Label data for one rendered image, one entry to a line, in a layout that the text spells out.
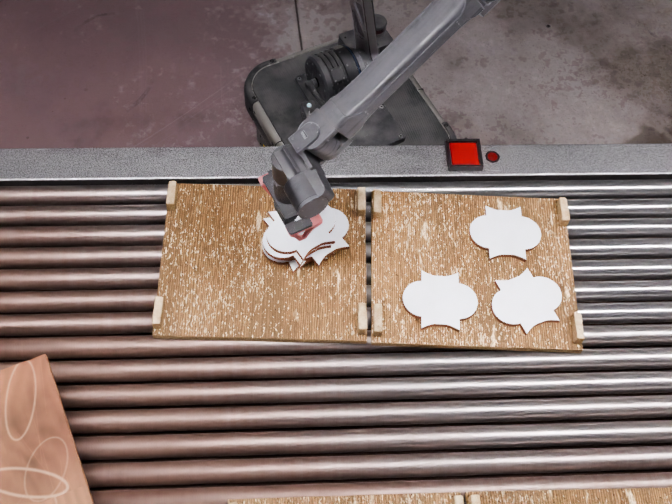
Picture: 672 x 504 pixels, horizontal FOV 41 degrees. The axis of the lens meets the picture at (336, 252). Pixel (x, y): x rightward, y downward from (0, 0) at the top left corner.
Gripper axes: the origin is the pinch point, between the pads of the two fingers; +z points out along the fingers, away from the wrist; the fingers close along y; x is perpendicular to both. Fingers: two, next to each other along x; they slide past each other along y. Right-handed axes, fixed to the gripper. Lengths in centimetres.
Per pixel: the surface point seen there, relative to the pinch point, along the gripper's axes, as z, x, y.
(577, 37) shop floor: 111, -159, 86
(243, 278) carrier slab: 12.0, 11.6, -1.7
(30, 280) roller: 12, 49, 17
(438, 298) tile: 12.2, -20.7, -22.9
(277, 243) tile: 6.3, 3.4, -0.6
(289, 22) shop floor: 107, -63, 138
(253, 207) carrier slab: 12.2, 2.9, 12.5
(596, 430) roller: 16, -34, -59
